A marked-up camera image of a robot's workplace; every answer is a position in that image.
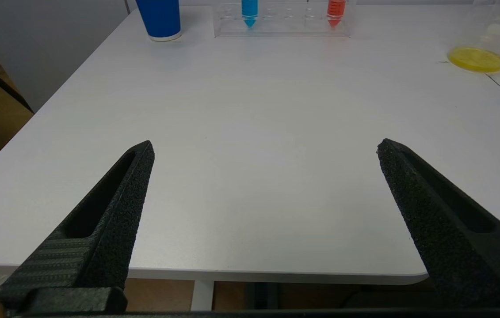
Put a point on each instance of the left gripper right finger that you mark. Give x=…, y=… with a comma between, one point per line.
x=457, y=238

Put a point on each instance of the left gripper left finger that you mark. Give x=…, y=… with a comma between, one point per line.
x=99, y=238

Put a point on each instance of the clear glass beaker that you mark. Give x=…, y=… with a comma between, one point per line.
x=479, y=57

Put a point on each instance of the orange pigment test tube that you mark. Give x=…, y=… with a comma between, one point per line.
x=336, y=11

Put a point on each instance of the blue pigment test tube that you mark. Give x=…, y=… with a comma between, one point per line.
x=250, y=11

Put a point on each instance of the clear acrylic test tube rack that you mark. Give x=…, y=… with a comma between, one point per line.
x=285, y=22

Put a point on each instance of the white table leg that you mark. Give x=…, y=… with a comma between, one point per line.
x=202, y=295

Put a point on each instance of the blue white paper cup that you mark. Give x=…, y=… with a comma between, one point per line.
x=159, y=17

